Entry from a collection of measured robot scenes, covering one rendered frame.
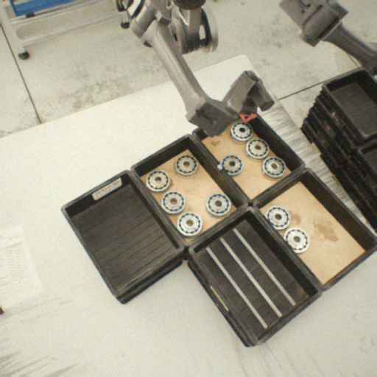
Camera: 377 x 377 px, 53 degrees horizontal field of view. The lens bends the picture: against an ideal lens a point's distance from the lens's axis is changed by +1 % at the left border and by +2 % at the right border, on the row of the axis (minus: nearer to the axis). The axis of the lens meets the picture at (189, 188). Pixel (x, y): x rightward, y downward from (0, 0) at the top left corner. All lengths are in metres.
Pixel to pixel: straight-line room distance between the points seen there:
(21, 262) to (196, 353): 0.78
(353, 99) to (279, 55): 0.99
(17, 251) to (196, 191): 0.78
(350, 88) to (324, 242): 1.20
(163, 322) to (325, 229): 0.74
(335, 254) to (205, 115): 0.84
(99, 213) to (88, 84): 1.64
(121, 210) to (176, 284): 0.37
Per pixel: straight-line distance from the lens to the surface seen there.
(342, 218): 1.60
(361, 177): 2.35
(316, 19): 1.06
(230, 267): 1.46
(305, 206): 1.61
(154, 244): 1.47
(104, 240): 1.50
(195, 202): 1.53
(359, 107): 2.45
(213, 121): 1.01
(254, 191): 1.58
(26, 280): 1.67
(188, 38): 1.56
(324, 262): 1.56
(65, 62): 3.19
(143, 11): 1.20
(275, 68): 3.16
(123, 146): 1.82
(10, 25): 3.12
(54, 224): 1.71
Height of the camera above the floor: 2.23
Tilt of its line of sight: 65 degrees down
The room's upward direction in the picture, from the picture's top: 5 degrees clockwise
